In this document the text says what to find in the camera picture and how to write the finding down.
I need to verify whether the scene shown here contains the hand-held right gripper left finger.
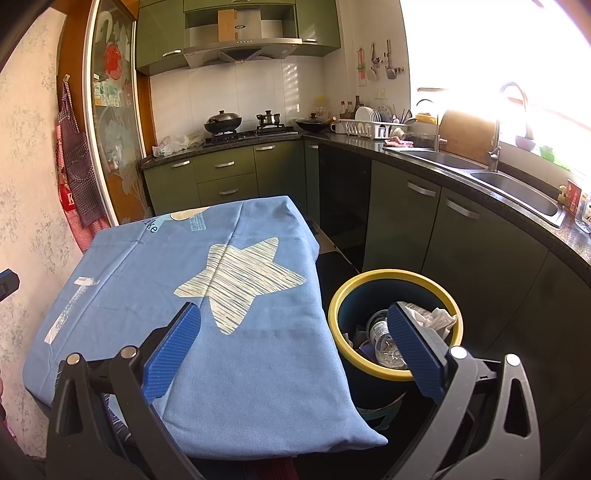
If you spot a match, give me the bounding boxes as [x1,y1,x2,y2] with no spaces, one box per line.
[45,301,204,480]

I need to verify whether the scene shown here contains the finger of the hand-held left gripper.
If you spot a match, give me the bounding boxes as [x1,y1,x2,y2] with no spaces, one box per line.
[0,270,21,301]

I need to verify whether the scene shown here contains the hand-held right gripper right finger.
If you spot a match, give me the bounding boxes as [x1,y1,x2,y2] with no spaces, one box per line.
[387,301,541,480]

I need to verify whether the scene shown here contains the clear plastic water bottle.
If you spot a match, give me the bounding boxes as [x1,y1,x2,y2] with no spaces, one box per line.
[366,310,409,370]

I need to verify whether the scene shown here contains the white paper towel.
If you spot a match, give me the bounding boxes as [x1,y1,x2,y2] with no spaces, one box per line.
[397,301,459,344]

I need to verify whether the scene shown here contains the yellow-rimmed trash bin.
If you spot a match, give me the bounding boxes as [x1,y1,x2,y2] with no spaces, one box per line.
[328,269,464,418]

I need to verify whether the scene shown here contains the red checked apron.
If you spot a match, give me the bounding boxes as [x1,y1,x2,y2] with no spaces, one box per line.
[55,122,112,252]

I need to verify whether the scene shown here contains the blue printed tablecloth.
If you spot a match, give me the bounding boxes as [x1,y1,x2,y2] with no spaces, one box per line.
[23,195,389,460]

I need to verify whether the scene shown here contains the green lower cabinets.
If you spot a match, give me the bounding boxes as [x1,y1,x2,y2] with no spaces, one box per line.
[142,138,591,435]

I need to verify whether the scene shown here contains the green cabinets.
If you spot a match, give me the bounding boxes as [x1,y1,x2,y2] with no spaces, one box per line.
[142,138,591,435]
[135,0,341,77]

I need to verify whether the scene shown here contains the purple checked apron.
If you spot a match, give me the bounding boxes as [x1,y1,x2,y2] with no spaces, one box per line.
[58,76,109,227]

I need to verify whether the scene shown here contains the glass sliding door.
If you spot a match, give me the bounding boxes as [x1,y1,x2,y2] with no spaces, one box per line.
[83,0,153,227]

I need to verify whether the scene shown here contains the steel sink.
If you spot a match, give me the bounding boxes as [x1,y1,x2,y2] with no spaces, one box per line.
[402,148,568,229]

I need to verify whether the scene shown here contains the white plastic bag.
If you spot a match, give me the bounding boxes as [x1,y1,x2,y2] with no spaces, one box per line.
[152,133,206,158]

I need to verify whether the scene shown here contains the slim steel faucet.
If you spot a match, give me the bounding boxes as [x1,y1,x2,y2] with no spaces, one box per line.
[416,98,444,153]

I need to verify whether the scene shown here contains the tall curved steel faucet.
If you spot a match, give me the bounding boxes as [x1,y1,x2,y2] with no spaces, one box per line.
[487,82,532,174]

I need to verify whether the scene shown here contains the dark stone countertop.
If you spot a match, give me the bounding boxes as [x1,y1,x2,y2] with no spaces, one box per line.
[141,129,591,278]

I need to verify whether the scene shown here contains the wooden cutting board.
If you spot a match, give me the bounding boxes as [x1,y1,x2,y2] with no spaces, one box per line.
[438,109,499,164]

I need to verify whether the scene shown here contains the red card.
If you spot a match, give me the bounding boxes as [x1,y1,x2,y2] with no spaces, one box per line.
[566,179,583,214]

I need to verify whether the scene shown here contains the white dish rack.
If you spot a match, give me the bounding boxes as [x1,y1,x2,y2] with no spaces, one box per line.
[338,117,409,140]

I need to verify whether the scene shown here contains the gas stove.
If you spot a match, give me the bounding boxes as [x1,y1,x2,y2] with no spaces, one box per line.
[203,127,301,146]

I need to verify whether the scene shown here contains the black wok with lid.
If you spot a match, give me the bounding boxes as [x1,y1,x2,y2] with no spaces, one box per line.
[204,109,243,134]

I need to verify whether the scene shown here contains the green plastic item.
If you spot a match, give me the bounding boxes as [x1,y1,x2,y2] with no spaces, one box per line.
[538,145,571,171]

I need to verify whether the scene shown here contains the white plates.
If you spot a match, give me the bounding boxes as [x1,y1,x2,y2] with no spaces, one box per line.
[355,106,393,124]

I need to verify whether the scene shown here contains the black frying pan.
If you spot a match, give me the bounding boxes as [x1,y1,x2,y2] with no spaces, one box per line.
[294,112,338,134]

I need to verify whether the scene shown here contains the row of condiment bottles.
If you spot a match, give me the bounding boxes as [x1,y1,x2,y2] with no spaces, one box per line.
[339,95,363,121]

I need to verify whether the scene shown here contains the hanging grey spatula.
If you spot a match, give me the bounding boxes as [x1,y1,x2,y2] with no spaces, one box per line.
[384,39,398,80]

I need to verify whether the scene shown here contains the green upper cabinets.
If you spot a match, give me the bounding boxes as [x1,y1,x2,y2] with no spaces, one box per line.
[135,0,341,77]

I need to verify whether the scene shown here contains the steel range hood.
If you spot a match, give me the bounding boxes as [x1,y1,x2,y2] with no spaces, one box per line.
[182,37,303,70]

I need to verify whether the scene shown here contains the bright window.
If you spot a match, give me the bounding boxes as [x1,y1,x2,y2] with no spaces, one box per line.
[399,0,591,158]

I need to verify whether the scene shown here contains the cardboard sheet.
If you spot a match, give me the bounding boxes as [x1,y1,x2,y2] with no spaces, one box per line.
[218,9,238,42]

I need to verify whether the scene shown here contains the wooden door frame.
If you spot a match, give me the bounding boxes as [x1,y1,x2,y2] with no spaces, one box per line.
[55,0,158,222]

